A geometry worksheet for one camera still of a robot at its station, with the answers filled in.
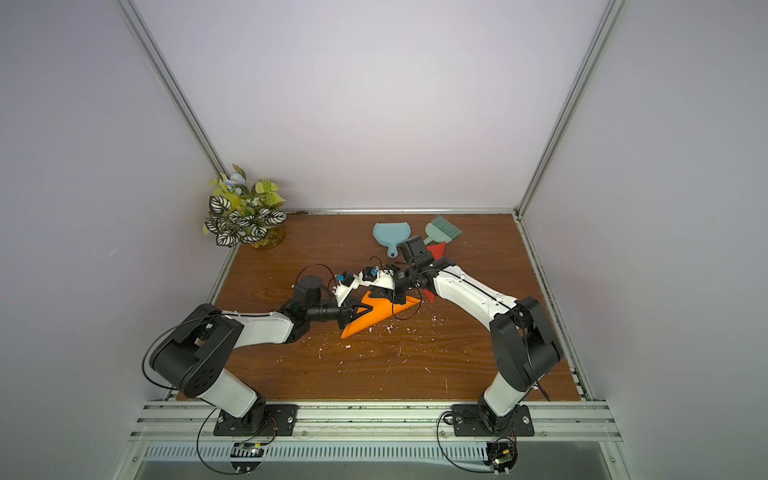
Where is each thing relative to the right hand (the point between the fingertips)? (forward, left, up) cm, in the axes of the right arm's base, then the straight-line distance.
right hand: (372, 282), depth 82 cm
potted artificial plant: (+18, +40, +8) cm, 45 cm away
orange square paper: (-4, -2, -8) cm, 9 cm away
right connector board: (-38, -33, -17) cm, 53 cm away
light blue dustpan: (+29, -3, -13) cm, 32 cm away
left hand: (-6, 0, -6) cm, 8 cm away
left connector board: (-38, +29, -17) cm, 51 cm away
